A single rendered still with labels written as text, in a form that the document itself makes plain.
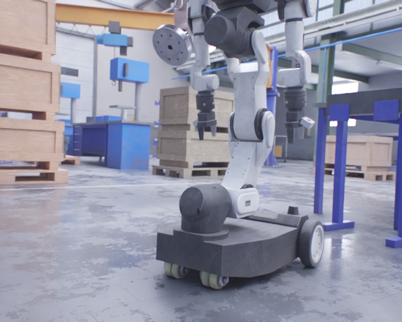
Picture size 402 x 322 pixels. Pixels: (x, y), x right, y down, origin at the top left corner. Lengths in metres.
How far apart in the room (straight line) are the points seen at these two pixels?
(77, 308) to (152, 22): 6.99
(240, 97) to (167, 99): 4.53
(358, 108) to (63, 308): 1.98
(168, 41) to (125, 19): 6.06
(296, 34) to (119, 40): 6.38
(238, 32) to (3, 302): 1.21
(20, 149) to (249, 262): 3.68
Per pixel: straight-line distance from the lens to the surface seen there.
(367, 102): 2.63
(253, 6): 1.76
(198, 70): 1.91
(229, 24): 1.58
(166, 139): 6.21
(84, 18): 8.15
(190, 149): 5.87
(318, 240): 1.89
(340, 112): 2.70
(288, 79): 1.66
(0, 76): 4.86
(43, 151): 4.86
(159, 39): 2.03
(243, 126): 1.75
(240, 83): 1.77
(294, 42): 1.65
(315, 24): 11.35
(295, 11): 1.66
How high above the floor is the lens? 0.51
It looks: 2 degrees down
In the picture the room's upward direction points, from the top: 2 degrees clockwise
